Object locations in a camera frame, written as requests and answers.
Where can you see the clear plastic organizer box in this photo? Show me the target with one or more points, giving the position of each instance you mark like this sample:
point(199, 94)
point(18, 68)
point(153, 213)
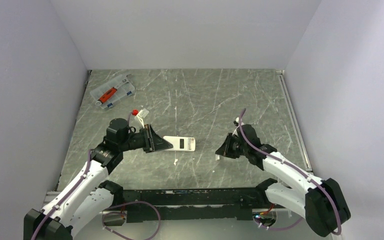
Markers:
point(124, 89)

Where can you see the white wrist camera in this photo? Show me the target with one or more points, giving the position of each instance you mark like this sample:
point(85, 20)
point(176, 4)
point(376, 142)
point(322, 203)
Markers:
point(140, 115)
point(237, 122)

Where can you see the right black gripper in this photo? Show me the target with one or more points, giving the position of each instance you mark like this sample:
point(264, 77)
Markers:
point(225, 149)

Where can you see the red handled tool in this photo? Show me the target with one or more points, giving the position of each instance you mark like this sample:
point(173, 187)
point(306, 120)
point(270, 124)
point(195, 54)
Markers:
point(107, 95)

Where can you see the white remote control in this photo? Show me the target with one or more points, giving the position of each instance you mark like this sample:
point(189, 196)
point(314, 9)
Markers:
point(181, 143)

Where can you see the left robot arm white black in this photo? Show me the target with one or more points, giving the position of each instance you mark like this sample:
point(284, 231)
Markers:
point(89, 193)

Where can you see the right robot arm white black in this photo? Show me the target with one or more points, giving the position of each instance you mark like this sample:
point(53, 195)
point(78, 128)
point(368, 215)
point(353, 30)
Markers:
point(319, 201)

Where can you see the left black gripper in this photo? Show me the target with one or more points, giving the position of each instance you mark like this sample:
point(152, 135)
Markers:
point(155, 142)

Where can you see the black base frame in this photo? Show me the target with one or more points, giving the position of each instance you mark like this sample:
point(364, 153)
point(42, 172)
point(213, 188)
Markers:
point(239, 203)

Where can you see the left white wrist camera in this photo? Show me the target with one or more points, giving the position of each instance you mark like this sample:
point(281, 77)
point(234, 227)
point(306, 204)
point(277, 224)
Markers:
point(140, 115)

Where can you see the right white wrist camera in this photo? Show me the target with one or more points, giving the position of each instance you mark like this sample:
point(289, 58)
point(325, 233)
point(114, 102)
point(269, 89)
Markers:
point(237, 122)

